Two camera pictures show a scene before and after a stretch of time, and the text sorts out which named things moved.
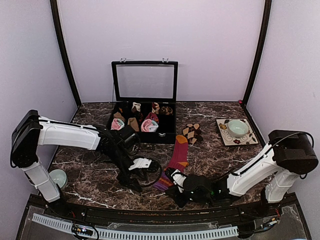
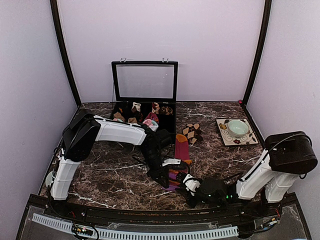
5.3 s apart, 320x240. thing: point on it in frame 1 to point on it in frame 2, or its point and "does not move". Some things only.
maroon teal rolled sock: (153, 116) does not move
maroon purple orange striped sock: (179, 161) does not move
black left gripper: (125, 180) to (155, 175)
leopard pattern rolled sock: (167, 110) does not move
